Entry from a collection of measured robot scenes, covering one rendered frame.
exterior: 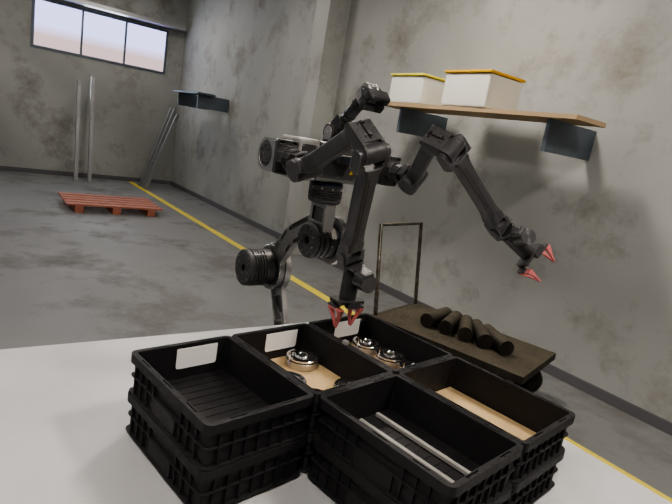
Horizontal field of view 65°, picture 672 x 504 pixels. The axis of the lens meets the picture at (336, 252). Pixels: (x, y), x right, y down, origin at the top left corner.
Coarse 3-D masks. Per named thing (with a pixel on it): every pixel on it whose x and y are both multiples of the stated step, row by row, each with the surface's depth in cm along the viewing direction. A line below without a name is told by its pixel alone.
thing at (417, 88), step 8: (392, 80) 474; (400, 80) 465; (408, 80) 457; (416, 80) 448; (424, 80) 443; (432, 80) 447; (440, 80) 453; (392, 88) 474; (400, 88) 465; (408, 88) 456; (416, 88) 448; (424, 88) 445; (432, 88) 450; (440, 88) 455; (392, 96) 474; (400, 96) 465; (408, 96) 456; (416, 96) 448; (424, 96) 447; (432, 96) 452; (440, 96) 457; (432, 104) 454; (440, 104) 460
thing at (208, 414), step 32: (160, 352) 139; (224, 352) 154; (192, 384) 143; (224, 384) 146; (256, 384) 143; (288, 384) 133; (160, 416) 123; (224, 416) 130; (288, 416) 124; (192, 448) 114; (224, 448) 113; (256, 448) 119
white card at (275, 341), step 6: (294, 330) 171; (270, 336) 164; (276, 336) 166; (282, 336) 168; (288, 336) 170; (294, 336) 171; (270, 342) 165; (276, 342) 167; (282, 342) 168; (288, 342) 170; (294, 342) 172; (270, 348) 165; (276, 348) 167; (282, 348) 169
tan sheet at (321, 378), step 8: (272, 360) 166; (280, 360) 167; (288, 368) 162; (320, 368) 166; (304, 376) 159; (312, 376) 160; (320, 376) 160; (328, 376) 161; (336, 376) 162; (312, 384) 154; (320, 384) 155; (328, 384) 156
